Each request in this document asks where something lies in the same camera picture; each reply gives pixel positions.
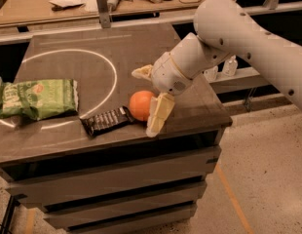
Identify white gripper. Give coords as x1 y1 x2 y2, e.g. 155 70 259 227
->
132 52 192 137

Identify green chip bag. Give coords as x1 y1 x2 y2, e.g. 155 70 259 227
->
0 78 78 121

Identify grey drawer cabinet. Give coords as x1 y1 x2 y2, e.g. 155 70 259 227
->
0 24 231 234

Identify left clear sanitizer bottle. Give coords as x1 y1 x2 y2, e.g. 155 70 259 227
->
204 66 218 82

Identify wooden background desk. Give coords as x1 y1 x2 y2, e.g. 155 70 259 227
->
0 0 205 28

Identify black rxbar chocolate wrapper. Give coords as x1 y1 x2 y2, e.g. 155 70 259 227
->
81 106 135 137

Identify clear sanitizer bottle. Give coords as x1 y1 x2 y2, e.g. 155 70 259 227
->
222 56 238 76
204 66 218 82

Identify grey metal railing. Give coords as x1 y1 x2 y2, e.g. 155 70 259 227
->
0 0 302 47

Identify right clear sanitizer bottle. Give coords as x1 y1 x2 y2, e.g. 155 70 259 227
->
222 56 238 76

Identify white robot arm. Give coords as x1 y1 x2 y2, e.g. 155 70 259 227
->
132 0 302 137

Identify orange fruit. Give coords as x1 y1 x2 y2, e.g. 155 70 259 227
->
130 91 154 122

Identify white papers on desk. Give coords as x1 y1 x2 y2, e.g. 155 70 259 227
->
50 0 84 9

